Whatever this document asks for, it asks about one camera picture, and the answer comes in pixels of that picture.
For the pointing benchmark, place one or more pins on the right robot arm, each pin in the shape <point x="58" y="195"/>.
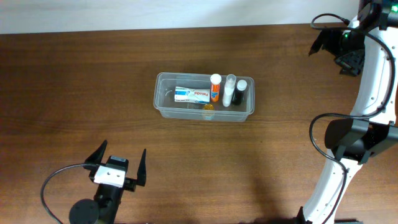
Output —
<point x="365" y="46"/>

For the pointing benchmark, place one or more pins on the white spray bottle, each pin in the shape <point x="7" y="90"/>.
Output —
<point x="229" y="87"/>

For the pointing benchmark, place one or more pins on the small gold-lid balm jar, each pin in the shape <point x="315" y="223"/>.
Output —
<point x="208" y="112"/>

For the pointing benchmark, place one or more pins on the dark bottle white cap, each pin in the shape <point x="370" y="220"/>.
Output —
<point x="239" y="92"/>

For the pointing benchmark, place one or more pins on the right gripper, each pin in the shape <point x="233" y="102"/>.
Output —
<point x="334" y="45"/>

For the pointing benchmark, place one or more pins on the clear plastic container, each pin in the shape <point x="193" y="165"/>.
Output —
<point x="164" y="98"/>

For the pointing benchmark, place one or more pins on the orange tablet tube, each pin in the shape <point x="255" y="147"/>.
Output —
<point x="215" y="80"/>

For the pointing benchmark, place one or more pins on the white blue medicine box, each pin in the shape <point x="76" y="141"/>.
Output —
<point x="189" y="95"/>

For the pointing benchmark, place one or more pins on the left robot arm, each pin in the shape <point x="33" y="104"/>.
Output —
<point x="103" y="207"/>

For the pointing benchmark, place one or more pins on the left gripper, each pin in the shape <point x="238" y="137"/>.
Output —
<point x="130" y="182"/>

